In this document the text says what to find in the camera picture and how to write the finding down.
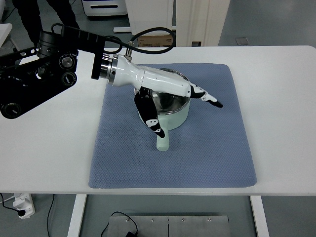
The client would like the metal floor plate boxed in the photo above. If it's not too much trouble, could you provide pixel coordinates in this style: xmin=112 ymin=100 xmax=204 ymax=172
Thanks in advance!
xmin=107 ymin=215 xmax=231 ymax=237

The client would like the white appliance top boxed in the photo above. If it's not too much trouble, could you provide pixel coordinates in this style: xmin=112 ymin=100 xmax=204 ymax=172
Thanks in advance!
xmin=81 ymin=0 xmax=127 ymax=17

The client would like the blue quilted mat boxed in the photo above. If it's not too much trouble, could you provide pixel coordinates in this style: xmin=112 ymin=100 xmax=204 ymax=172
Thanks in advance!
xmin=89 ymin=63 xmax=257 ymax=189

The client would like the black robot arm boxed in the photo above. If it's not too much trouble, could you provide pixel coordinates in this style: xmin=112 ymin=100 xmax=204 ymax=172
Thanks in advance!
xmin=0 ymin=25 xmax=121 ymax=119

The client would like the black floor cable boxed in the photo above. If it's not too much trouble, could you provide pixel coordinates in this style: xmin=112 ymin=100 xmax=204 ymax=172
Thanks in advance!
xmin=46 ymin=194 xmax=139 ymax=237

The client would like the white table leg right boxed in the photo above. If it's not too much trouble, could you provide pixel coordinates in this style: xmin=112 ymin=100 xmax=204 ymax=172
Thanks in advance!
xmin=250 ymin=196 xmax=270 ymax=237

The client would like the white power strip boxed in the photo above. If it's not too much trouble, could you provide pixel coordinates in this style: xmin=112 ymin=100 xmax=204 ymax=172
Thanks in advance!
xmin=13 ymin=193 xmax=35 ymax=219

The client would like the grey floor object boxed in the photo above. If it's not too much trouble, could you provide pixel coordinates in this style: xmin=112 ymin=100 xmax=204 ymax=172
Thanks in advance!
xmin=235 ymin=37 xmax=249 ymax=46

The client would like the white table leg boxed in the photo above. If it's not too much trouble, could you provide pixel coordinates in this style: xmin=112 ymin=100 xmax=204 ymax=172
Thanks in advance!
xmin=250 ymin=196 xmax=270 ymax=237
xmin=67 ymin=194 xmax=87 ymax=237

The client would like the white table leg left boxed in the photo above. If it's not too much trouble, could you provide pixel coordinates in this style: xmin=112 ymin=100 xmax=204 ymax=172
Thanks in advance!
xmin=67 ymin=194 xmax=87 ymax=237

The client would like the cardboard box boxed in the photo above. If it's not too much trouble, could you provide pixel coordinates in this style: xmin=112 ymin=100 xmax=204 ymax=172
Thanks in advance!
xmin=137 ymin=35 xmax=173 ymax=47

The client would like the white table foot bar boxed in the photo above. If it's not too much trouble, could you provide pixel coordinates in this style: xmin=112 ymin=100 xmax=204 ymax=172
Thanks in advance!
xmin=113 ymin=27 xmax=131 ymax=33

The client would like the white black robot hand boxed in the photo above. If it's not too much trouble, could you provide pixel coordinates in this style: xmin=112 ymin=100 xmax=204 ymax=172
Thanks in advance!
xmin=100 ymin=54 xmax=223 ymax=138

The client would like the white cabinet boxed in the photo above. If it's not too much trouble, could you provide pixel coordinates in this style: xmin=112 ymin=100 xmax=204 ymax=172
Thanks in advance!
xmin=125 ymin=0 xmax=174 ymax=35

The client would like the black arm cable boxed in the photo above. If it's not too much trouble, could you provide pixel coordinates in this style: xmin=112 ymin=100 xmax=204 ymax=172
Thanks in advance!
xmin=50 ymin=23 xmax=176 ymax=55

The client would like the green pot with handle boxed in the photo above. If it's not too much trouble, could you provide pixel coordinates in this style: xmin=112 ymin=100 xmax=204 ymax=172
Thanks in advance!
xmin=134 ymin=68 xmax=191 ymax=152

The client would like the person in black clothes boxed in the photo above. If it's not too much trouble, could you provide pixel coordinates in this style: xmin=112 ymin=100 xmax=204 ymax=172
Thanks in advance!
xmin=12 ymin=0 xmax=80 ymax=47

